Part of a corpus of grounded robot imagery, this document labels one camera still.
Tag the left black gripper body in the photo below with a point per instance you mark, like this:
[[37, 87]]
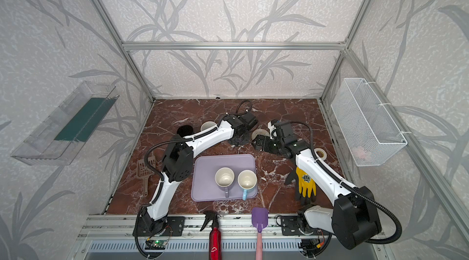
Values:
[[240, 137]]

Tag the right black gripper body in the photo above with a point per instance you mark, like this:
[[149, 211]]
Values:
[[264, 143]]

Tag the white speckled mug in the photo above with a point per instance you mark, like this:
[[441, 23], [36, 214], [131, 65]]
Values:
[[207, 125]]

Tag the white blue mug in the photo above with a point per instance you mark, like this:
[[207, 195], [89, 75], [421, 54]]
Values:
[[247, 180]]

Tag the white grey-handled mug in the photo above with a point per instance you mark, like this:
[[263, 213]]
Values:
[[224, 178]]

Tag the black cup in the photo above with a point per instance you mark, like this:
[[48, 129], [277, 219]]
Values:
[[185, 130]]

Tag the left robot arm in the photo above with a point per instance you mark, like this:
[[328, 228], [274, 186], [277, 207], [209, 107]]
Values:
[[178, 160]]

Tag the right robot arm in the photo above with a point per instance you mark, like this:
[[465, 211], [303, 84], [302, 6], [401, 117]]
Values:
[[355, 217]]

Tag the yellow black work glove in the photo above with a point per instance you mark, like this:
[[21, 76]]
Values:
[[305, 186]]

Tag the white tape roll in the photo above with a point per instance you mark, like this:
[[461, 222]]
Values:
[[321, 153]]

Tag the lilac plastic tray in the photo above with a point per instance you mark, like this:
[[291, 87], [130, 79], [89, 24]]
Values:
[[204, 187]]

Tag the pink item in basket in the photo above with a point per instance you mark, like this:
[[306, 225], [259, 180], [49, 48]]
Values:
[[360, 153]]

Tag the red spray bottle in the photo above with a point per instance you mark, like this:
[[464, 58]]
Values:
[[215, 237]]

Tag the green-lit circuit board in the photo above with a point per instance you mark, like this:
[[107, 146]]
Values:
[[156, 244]]

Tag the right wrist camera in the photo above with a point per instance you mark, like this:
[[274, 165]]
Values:
[[280, 129]]

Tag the purple pink-handled scoop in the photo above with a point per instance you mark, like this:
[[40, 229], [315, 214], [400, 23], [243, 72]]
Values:
[[259, 221]]

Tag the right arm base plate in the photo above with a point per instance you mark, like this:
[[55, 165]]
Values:
[[298, 226]]

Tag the white wire basket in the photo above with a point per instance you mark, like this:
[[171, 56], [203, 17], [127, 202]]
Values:
[[365, 121]]

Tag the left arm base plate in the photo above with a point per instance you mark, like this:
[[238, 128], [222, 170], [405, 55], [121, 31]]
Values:
[[166, 226]]

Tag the clear wall shelf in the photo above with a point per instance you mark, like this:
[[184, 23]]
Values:
[[59, 139]]

